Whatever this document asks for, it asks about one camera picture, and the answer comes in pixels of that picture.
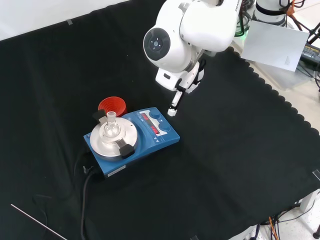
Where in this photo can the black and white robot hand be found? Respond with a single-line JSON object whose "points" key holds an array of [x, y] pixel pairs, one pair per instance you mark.
{"points": [[190, 80]]}

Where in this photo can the heater with blue base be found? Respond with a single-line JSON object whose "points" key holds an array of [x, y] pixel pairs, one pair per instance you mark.
{"points": [[140, 152]]}

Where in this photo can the red ribbed cup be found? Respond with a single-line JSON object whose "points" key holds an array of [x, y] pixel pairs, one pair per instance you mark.
{"points": [[117, 106]]}

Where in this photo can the black cloth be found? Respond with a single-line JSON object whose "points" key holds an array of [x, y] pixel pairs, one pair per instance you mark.
{"points": [[225, 150]]}

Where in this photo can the pale board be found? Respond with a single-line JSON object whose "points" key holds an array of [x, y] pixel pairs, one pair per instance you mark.
{"points": [[272, 45]]}

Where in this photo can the clear round-bottom glass flask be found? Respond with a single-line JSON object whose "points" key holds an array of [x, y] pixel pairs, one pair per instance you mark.
{"points": [[111, 128]]}

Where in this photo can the black power adapter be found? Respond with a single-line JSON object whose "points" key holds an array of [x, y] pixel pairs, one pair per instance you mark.
{"points": [[311, 53]]}

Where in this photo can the grey tape piece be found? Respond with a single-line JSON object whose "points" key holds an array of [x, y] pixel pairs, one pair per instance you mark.
{"points": [[70, 22], [317, 174], [194, 237]]}

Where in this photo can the white bench leg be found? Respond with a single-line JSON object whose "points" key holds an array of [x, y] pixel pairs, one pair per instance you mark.
{"points": [[308, 201]]}

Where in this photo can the thin metal rod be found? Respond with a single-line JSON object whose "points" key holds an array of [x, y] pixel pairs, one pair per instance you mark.
{"points": [[37, 221]]}

